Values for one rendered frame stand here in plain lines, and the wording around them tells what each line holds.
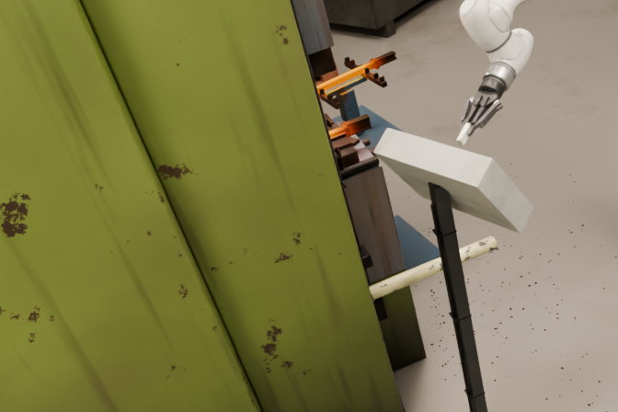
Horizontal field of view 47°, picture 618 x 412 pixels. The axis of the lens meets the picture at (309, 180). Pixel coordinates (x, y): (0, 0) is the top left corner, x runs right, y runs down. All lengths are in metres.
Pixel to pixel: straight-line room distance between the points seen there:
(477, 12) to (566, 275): 1.33
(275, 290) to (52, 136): 0.79
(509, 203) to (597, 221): 1.61
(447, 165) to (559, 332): 1.32
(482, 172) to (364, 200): 0.71
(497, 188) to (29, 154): 1.07
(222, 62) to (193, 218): 0.42
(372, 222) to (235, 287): 0.60
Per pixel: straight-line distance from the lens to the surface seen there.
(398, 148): 1.84
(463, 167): 1.72
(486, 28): 2.26
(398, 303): 2.63
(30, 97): 1.58
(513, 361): 2.83
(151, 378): 2.02
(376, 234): 2.41
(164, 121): 1.72
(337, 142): 2.31
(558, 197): 3.56
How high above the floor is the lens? 2.14
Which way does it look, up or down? 32 degrees down
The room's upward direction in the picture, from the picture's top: 17 degrees counter-clockwise
